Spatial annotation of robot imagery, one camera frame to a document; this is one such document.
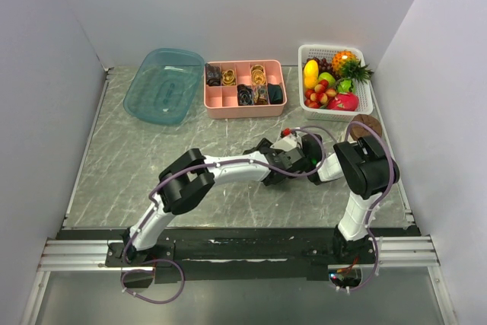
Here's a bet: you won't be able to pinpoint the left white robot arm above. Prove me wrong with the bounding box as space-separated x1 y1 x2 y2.
122 139 310 266

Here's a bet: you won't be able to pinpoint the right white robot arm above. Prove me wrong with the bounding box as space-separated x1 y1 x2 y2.
301 133 399 263

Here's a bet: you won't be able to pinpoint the brown lidded white jar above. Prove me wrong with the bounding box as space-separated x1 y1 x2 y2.
348 114 383 142

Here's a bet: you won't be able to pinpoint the red cherry bunch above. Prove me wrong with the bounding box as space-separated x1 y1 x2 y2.
304 81 337 109

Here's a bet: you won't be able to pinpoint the pink dragon fruit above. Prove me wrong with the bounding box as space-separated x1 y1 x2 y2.
327 92 359 112

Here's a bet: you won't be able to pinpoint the white plastic fruit basket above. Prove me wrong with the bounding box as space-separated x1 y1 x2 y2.
298 44 374 122

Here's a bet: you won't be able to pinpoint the black rolled tie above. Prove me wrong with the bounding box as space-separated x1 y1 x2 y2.
267 84 284 105

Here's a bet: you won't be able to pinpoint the green leafy vegetable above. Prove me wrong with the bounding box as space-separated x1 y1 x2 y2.
336 78 355 94

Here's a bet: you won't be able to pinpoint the orange blue rolled tie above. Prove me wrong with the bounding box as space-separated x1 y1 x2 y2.
252 84 269 105

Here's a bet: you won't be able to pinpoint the green apple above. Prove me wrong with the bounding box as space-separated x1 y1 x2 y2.
318 72 336 88

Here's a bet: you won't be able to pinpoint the yellow mango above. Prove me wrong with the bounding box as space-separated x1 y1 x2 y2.
303 59 319 89

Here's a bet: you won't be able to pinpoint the dark purple rolled tie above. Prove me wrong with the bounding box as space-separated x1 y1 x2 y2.
237 84 253 106

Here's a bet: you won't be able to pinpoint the dark purple grapes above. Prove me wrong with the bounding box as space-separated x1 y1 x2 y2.
303 56 335 74

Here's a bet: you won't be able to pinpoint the pink compartment organizer box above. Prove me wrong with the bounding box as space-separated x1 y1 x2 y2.
203 59 288 119

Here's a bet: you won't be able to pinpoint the yellow patterned rolled tie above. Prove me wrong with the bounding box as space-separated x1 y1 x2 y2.
250 64 266 85

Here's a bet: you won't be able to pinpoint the orange pineapple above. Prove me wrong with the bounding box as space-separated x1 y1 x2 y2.
332 50 374 82

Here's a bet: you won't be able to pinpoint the gold rolled tie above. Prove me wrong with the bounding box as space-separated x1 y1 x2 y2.
221 69 237 86

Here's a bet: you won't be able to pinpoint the dark brown rolled tie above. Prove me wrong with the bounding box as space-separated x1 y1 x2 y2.
205 63 222 87

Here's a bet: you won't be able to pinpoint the teal transparent plastic bin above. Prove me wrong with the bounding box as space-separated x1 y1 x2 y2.
123 48 205 125

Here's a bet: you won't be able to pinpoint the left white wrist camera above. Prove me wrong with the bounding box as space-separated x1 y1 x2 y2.
271 129 301 151

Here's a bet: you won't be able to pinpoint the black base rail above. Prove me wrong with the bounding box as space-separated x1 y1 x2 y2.
56 225 419 286

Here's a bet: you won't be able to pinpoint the aluminium frame rail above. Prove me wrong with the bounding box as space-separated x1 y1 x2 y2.
37 237 440 272

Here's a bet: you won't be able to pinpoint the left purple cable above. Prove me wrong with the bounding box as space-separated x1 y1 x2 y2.
123 126 326 261

